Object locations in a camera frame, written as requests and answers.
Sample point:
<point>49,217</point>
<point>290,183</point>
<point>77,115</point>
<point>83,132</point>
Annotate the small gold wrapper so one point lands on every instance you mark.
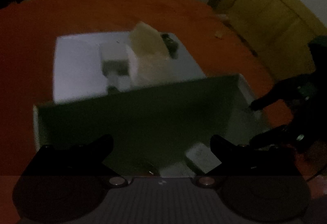
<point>219,34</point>

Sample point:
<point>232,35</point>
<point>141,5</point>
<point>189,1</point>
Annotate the white remote control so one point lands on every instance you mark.
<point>200,157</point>

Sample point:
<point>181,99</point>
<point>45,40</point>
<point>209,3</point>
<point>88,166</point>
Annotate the brown glass bottle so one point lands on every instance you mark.
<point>150,167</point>

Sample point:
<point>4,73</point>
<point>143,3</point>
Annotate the orange cloth desktop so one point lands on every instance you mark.
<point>51,17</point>

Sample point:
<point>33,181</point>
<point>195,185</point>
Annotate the beige foam block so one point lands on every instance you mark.
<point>148,60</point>

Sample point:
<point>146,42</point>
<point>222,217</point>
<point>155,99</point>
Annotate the yellow wooden cabinet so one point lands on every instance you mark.
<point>276,22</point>

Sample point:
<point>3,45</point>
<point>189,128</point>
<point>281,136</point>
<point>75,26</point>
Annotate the dark green box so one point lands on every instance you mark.
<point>140,111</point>

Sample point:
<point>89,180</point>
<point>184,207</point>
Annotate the black knobbed gadget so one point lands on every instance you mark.
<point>170,46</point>

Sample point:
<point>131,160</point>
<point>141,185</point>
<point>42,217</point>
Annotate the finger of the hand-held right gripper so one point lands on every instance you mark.
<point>268,100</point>
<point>270,134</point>

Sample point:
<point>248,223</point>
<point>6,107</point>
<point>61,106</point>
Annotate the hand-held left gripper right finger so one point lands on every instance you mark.
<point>220,147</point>

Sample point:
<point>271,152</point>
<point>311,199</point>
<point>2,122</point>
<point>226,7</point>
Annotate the white charger adapter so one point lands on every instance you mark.
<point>112,51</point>

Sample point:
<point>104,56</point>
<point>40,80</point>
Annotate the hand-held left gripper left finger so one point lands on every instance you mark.
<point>102,146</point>

